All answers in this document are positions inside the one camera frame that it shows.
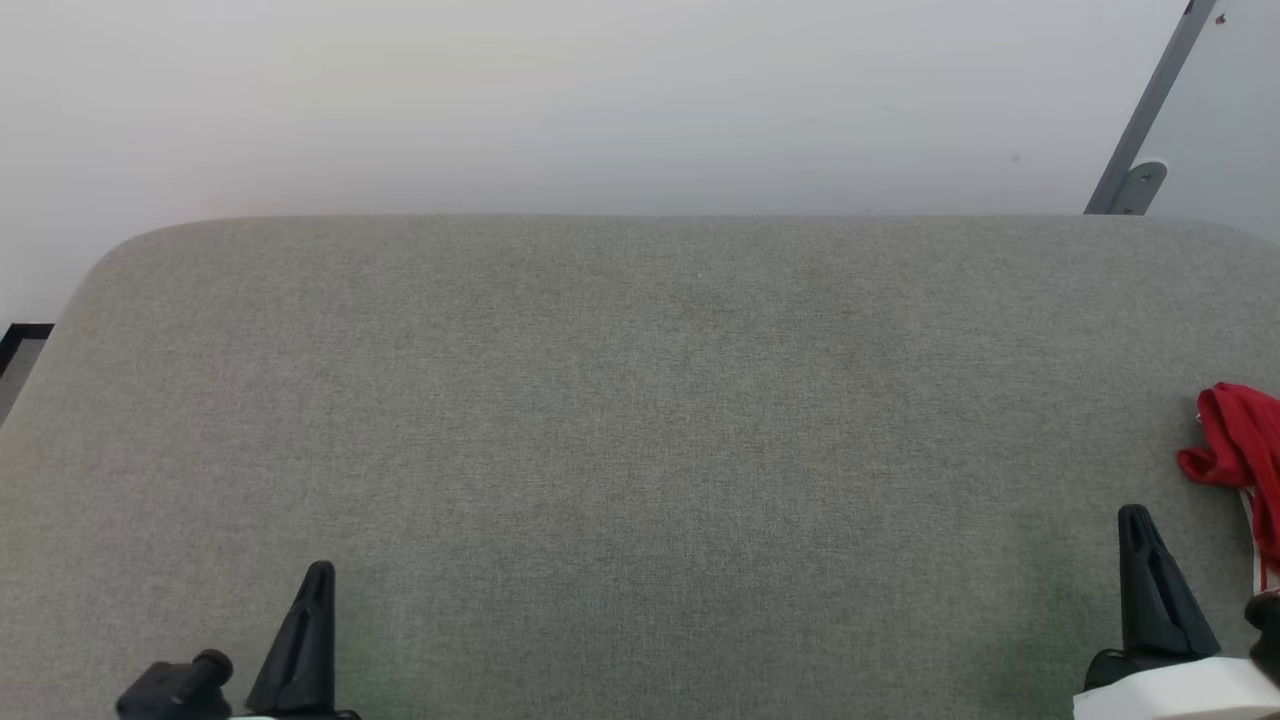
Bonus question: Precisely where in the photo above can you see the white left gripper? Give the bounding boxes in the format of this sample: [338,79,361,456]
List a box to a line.
[230,561,362,720]

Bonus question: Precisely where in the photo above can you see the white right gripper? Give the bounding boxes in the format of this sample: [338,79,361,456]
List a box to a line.
[1073,504,1280,720]

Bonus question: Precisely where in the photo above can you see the red and white shirt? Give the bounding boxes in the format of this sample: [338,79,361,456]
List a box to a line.
[1177,383,1280,593]

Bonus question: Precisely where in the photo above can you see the grey fabric sofa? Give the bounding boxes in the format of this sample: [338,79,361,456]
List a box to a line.
[0,213,1280,720]

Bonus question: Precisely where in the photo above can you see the black skirting strip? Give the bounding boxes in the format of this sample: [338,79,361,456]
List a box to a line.
[0,323,54,377]

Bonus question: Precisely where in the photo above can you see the grey metal pole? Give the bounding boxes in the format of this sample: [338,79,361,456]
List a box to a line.
[1085,0,1223,215]

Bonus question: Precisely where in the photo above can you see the grey metal pole bracket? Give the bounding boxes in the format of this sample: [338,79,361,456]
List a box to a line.
[1108,160,1169,216]

